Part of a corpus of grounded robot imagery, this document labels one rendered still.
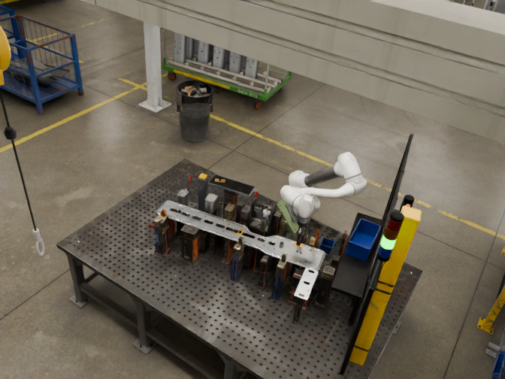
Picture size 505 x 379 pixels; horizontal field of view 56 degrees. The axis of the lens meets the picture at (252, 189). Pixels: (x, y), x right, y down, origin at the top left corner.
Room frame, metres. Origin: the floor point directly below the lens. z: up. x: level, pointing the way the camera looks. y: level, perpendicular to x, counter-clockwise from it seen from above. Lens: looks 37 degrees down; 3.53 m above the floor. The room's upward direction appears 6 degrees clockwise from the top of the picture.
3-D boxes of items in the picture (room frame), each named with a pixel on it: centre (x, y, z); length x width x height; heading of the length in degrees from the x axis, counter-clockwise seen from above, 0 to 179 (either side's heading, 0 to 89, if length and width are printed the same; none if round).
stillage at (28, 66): (6.48, 3.44, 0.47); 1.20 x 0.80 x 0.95; 62
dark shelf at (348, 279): (2.66, -0.86, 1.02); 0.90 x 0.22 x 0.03; 162
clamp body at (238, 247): (2.56, 0.06, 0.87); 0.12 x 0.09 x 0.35; 162
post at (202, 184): (3.22, 0.42, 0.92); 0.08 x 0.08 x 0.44; 72
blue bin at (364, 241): (2.71, -0.88, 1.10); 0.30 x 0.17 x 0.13; 156
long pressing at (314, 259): (2.75, 0.08, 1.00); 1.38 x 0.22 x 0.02; 72
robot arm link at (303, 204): (2.61, -0.37, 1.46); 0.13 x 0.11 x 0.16; 43
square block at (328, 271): (2.40, -0.60, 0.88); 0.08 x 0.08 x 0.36; 72
